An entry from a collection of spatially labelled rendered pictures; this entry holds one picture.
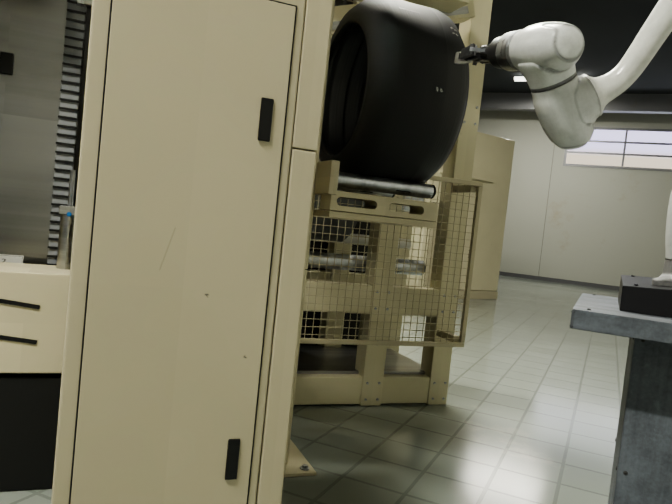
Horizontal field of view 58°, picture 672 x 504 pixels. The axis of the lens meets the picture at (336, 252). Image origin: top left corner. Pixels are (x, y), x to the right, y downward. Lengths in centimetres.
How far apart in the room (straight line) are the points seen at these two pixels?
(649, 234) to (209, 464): 1214
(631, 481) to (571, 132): 76
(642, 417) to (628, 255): 1151
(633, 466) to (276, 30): 115
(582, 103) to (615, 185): 1156
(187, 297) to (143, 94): 35
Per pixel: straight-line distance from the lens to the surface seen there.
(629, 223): 1296
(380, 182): 184
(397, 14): 186
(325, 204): 179
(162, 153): 106
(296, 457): 205
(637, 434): 149
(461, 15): 263
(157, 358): 109
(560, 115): 145
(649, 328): 132
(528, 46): 141
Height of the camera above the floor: 78
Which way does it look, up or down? 3 degrees down
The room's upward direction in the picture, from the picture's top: 6 degrees clockwise
